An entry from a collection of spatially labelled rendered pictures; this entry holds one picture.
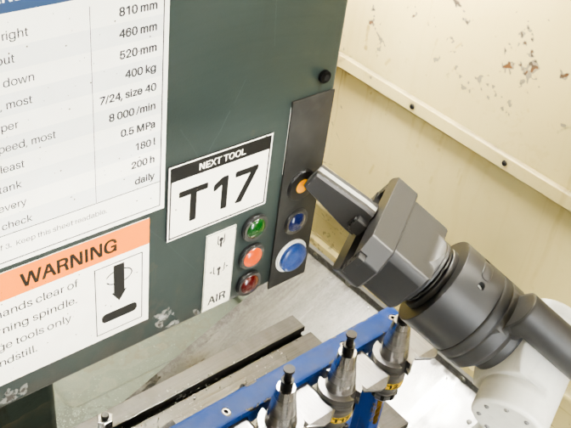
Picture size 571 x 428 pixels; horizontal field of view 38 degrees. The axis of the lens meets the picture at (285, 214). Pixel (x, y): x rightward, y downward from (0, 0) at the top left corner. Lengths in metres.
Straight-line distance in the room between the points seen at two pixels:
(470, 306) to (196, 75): 0.29
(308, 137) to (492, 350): 0.23
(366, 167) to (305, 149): 1.05
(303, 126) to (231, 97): 0.09
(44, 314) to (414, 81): 1.08
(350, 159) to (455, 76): 0.37
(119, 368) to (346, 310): 0.57
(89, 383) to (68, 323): 1.38
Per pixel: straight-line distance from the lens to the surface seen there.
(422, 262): 0.68
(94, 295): 0.63
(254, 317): 1.91
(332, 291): 1.90
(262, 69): 0.61
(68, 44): 0.51
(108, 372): 2.04
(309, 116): 0.67
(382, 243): 0.66
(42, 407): 1.80
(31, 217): 0.56
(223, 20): 0.57
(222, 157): 0.63
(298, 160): 0.69
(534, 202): 1.48
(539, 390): 0.73
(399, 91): 1.59
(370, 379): 1.22
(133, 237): 0.62
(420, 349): 1.28
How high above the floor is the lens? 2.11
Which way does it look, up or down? 37 degrees down
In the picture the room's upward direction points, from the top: 8 degrees clockwise
